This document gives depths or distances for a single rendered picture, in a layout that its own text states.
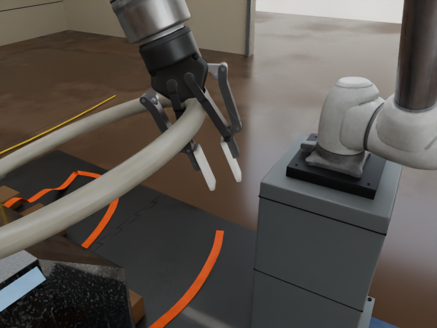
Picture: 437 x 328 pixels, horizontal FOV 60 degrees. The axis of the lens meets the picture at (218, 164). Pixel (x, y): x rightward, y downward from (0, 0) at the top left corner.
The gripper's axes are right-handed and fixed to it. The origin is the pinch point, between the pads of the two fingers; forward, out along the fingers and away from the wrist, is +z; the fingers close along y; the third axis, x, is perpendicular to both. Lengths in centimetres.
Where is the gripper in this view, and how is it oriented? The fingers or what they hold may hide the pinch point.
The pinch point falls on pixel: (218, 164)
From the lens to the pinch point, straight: 57.7
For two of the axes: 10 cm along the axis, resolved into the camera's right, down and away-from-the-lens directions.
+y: -9.3, 3.1, 2.1
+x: -0.6, 4.3, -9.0
